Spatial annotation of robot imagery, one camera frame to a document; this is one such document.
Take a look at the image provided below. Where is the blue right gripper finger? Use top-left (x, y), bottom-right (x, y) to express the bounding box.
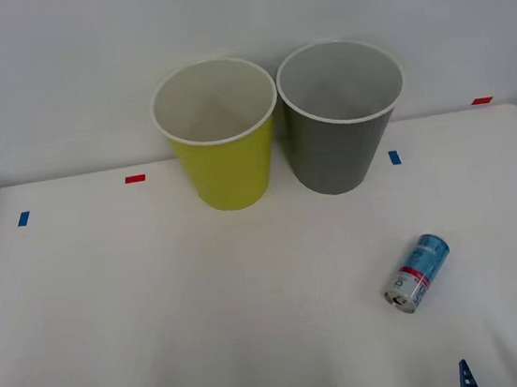
top-left (457, 356), bottom-right (483, 387)

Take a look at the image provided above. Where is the grey plastic waste bin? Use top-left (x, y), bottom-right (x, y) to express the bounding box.
top-left (271, 31), bottom-right (418, 201)

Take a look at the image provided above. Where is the blue silver drink can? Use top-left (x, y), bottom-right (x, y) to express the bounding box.
top-left (375, 230), bottom-right (458, 319)

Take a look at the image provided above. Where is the yellow-green plastic waste bin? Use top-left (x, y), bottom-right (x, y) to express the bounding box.
top-left (144, 49), bottom-right (293, 219)

